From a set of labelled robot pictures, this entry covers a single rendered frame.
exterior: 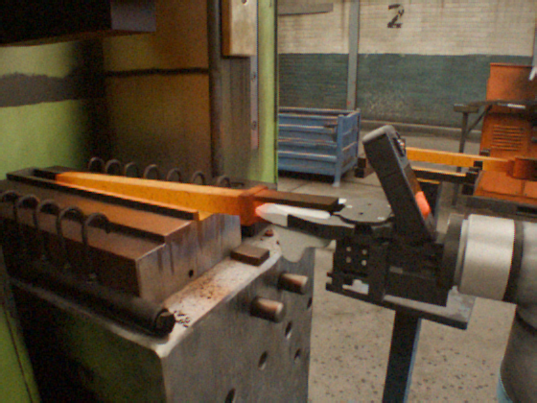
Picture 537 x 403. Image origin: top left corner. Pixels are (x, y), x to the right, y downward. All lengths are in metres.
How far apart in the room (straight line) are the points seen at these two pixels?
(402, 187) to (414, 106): 7.74
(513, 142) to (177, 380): 3.64
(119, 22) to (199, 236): 0.27
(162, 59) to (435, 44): 7.39
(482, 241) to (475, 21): 7.65
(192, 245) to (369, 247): 0.21
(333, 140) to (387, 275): 3.79
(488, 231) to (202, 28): 0.57
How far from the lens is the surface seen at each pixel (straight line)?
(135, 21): 0.55
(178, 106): 0.81
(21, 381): 0.59
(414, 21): 8.16
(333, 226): 0.38
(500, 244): 0.38
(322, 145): 4.21
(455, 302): 0.90
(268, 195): 0.45
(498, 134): 3.89
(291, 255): 0.44
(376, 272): 0.40
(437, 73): 8.02
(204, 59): 0.76
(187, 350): 0.44
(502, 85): 3.87
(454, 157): 0.93
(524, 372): 0.43
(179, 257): 0.49
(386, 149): 0.38
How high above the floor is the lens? 1.16
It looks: 18 degrees down
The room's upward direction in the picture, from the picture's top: straight up
